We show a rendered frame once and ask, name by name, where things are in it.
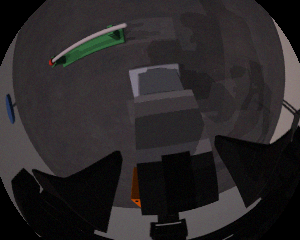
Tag grey pin with red cap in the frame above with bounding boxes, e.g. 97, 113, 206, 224
49, 23, 127, 65

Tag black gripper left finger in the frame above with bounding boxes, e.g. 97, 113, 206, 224
31, 151, 122, 233

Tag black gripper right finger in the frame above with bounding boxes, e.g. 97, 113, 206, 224
214, 128, 293, 208

